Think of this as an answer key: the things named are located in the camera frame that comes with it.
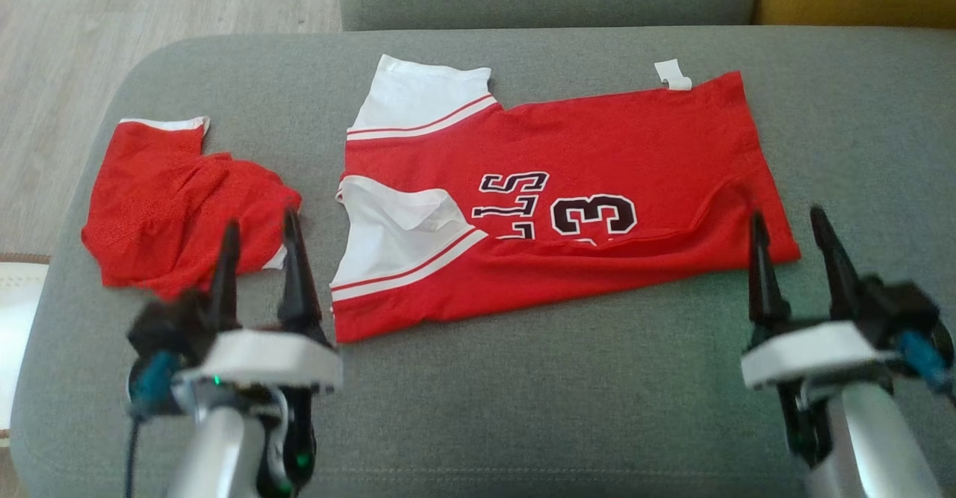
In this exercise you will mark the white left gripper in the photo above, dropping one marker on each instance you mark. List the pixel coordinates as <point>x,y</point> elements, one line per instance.
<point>261,360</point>

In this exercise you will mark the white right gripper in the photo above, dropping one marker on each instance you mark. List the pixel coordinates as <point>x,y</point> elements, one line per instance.
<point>814,352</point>

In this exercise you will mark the red mesh shorts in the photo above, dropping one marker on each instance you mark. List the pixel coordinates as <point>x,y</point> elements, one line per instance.
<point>172,207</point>

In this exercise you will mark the red basketball jersey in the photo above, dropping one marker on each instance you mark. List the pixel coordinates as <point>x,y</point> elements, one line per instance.
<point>582,207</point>

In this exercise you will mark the white laundry basket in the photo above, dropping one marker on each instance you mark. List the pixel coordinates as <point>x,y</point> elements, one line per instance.
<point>19,334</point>

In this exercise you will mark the grey sofa seat cushion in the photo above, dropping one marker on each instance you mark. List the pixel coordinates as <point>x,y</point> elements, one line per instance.
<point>523,408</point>

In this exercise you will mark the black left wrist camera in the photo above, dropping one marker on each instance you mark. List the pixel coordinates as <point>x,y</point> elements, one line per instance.
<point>172,326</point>

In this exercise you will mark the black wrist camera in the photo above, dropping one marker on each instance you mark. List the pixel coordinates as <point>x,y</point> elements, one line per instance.
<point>900,307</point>
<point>172,326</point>

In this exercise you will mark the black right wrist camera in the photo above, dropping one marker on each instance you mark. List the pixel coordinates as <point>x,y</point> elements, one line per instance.
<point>900,307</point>

